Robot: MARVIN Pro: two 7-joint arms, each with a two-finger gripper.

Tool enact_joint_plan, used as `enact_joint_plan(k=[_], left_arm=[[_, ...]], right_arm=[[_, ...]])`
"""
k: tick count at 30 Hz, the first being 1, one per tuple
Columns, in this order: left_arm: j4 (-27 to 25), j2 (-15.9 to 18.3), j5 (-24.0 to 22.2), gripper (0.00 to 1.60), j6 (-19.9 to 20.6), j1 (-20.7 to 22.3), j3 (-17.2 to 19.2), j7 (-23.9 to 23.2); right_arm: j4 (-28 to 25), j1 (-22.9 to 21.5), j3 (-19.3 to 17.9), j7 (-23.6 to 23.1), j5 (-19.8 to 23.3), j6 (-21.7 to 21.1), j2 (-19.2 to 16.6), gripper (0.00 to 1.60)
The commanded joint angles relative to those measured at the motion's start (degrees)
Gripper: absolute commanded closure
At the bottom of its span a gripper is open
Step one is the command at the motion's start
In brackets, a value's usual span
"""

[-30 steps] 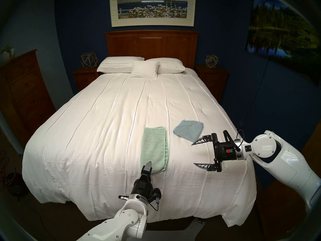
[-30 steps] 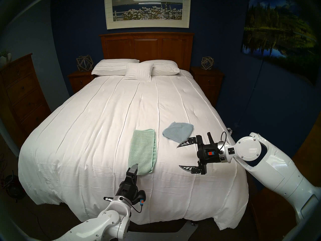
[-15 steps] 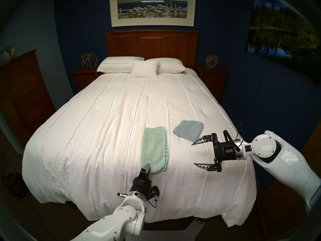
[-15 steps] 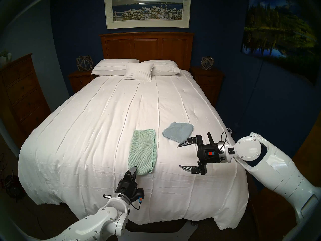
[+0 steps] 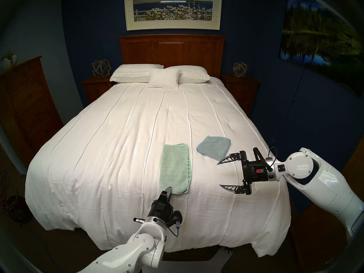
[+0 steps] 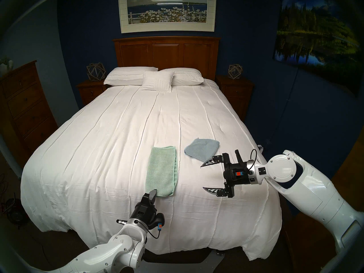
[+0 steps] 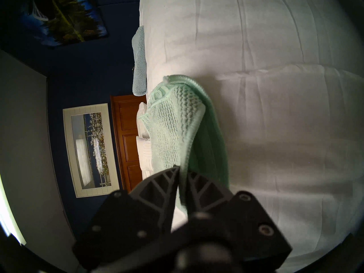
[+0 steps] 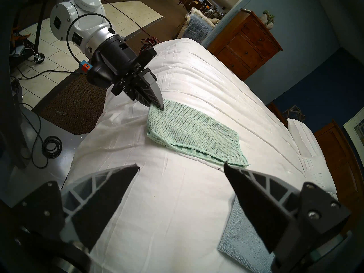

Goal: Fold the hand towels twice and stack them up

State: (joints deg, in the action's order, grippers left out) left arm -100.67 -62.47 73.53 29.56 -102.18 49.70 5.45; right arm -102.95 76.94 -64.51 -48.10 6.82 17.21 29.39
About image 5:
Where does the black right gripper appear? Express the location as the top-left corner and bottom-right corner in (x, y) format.
(217, 147), (278, 195)

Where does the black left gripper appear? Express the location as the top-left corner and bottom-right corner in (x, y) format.
(146, 186), (182, 229)

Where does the mint green hand towel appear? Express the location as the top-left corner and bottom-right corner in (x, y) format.
(159, 143), (192, 195)

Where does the light blue hand towel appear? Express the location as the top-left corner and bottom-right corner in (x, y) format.
(196, 135), (231, 160)

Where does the white bed comforter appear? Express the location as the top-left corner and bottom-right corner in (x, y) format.
(25, 76), (291, 257)

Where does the brown wooden nightstand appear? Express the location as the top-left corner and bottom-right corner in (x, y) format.
(220, 73), (260, 116)
(81, 77), (115, 104)

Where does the long white pillow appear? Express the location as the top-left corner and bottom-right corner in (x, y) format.
(165, 65), (211, 84)
(110, 64), (164, 84)

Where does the square pleated white pillow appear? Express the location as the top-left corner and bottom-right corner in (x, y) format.
(147, 68), (181, 90)

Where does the brown wooden headboard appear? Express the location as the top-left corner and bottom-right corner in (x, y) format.
(119, 34), (226, 78)

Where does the black round floor device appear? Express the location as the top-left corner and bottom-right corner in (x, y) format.
(7, 194), (33, 224)

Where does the forest lake canvas print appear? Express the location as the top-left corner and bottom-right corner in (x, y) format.
(278, 0), (364, 96)

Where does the brown wooden dresser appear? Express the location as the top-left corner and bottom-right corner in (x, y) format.
(0, 56), (64, 167)

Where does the framed flower seascape picture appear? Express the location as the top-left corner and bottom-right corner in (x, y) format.
(124, 0), (223, 31)

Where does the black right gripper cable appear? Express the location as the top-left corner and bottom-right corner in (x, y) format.
(267, 146), (278, 172)

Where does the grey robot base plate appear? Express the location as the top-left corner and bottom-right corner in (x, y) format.
(159, 245), (233, 273)

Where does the geometric wire ornament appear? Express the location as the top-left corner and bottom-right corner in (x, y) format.
(91, 59), (111, 79)
(233, 62), (248, 77)

